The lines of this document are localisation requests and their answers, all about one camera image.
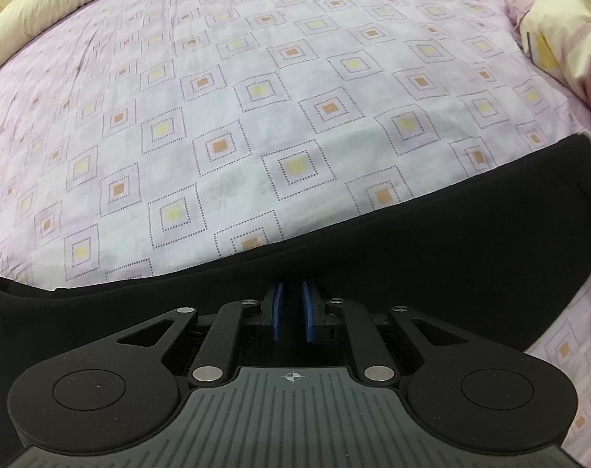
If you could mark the pink and yellow quilt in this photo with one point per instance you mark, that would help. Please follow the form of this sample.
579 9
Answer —
563 44

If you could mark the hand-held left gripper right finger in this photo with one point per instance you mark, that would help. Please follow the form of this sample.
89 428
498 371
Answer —
309 310

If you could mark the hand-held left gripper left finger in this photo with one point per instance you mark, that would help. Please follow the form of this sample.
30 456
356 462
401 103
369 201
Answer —
277 310

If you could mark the black pants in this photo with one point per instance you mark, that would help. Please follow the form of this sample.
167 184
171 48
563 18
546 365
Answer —
422 234

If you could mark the cream pillow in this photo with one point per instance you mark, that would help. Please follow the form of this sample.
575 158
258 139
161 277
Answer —
37 5

